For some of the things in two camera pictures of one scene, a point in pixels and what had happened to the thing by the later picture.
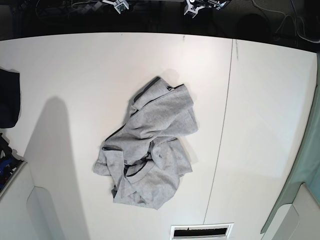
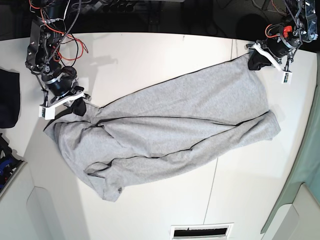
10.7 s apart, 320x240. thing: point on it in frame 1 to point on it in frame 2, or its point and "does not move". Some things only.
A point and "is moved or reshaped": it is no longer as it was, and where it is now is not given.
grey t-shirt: [144, 156] is moved or reshaped
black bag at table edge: [10, 98] does not move
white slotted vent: [222, 230] does not move
